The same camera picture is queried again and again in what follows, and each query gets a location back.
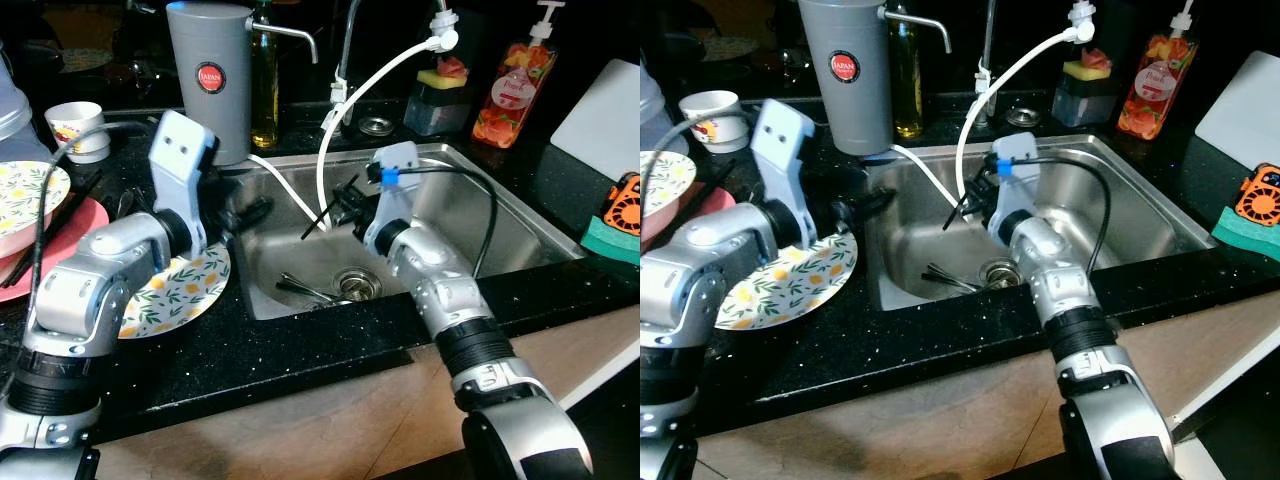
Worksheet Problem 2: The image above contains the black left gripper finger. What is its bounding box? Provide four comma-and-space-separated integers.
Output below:
228, 196, 273, 227
850, 188, 896, 217

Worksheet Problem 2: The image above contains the steel fork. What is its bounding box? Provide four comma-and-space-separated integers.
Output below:
275, 270, 346, 301
925, 272, 991, 296
280, 280, 351, 306
922, 262, 986, 289

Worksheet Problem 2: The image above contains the steel sink drain strainer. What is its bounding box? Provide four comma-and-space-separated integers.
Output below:
980, 258, 1026, 291
333, 267, 383, 303

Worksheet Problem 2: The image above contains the grey water filter canister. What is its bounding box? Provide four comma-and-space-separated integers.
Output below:
165, 0, 319, 167
798, 0, 951, 157

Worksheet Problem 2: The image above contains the white lemon print plate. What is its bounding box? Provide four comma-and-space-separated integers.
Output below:
715, 230, 859, 331
118, 240, 233, 341

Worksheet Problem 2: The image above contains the olive oil glass bottle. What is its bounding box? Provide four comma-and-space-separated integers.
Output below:
248, 0, 281, 149
890, 0, 923, 140

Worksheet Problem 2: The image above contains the black sponge holder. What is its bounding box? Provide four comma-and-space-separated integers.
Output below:
1050, 47, 1119, 128
404, 57, 473, 138

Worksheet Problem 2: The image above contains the pink plate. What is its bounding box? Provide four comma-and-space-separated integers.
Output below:
655, 185, 739, 241
0, 196, 111, 304

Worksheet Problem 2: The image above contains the white printed cup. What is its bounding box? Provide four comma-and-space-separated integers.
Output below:
44, 101, 109, 164
678, 90, 746, 154

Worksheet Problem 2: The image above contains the chrome sink faucet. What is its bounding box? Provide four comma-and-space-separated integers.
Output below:
975, 0, 1001, 119
333, 0, 363, 126

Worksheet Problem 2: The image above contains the stainless steel sink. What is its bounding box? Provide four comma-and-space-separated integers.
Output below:
865, 134, 1216, 313
225, 143, 586, 321

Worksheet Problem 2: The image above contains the orange dish soap pump bottle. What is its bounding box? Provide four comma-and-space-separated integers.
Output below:
1117, 0, 1198, 141
472, 0, 566, 149

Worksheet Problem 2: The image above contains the floral pink bowl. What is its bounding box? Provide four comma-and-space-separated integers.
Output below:
640, 150, 698, 251
0, 160, 73, 259

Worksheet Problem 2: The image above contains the white tiered food container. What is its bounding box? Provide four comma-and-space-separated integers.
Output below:
0, 40, 51, 166
640, 65, 663, 151

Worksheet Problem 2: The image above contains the beige cabinet door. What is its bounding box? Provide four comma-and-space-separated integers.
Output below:
95, 340, 466, 480
505, 305, 640, 401
695, 350, 1071, 480
1120, 315, 1280, 421

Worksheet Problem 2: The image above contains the orange and black gadget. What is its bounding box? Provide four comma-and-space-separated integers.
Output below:
1233, 163, 1280, 228
602, 172, 640, 236

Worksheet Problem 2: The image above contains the green sponge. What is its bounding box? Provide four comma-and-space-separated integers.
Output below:
1210, 207, 1280, 263
580, 215, 640, 266

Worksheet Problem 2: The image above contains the white cutting board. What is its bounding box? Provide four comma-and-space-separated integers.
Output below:
550, 58, 640, 183
1195, 50, 1280, 173

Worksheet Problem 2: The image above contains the white flexible hose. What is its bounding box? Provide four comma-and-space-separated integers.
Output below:
248, 10, 459, 233
890, 5, 1096, 223

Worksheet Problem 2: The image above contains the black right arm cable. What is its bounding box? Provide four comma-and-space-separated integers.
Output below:
380, 163, 499, 281
995, 153, 1111, 276

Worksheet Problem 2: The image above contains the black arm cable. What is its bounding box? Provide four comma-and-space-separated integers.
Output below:
995, 153, 1111, 276
640, 110, 761, 201
28, 118, 161, 331
380, 163, 499, 281

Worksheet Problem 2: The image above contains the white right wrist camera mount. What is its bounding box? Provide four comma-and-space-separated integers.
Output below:
985, 130, 1043, 216
365, 142, 423, 246

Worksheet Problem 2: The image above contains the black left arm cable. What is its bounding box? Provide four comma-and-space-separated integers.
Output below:
28, 118, 161, 331
640, 110, 761, 201

